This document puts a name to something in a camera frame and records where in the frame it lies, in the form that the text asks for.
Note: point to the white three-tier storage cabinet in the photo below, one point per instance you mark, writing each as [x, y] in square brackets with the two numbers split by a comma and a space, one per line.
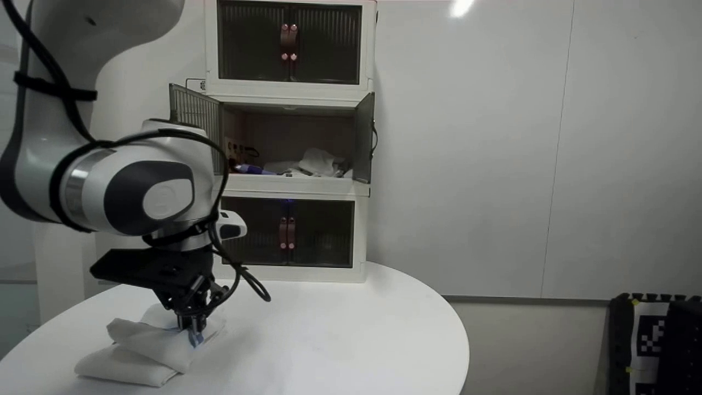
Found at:
[282, 77]

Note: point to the red-striped white towel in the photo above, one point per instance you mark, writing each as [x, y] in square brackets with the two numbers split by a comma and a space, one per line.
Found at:
[124, 368]

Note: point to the crumpled cloth inside cabinet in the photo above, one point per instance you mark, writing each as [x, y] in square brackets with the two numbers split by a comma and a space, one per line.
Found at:
[315, 163]

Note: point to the black checkered calibration board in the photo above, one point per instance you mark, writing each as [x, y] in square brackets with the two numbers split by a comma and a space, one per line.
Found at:
[654, 345]

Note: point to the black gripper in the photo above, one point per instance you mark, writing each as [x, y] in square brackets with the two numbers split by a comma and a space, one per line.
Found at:
[192, 295]

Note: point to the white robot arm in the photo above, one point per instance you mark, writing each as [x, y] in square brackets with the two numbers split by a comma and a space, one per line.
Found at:
[160, 182]

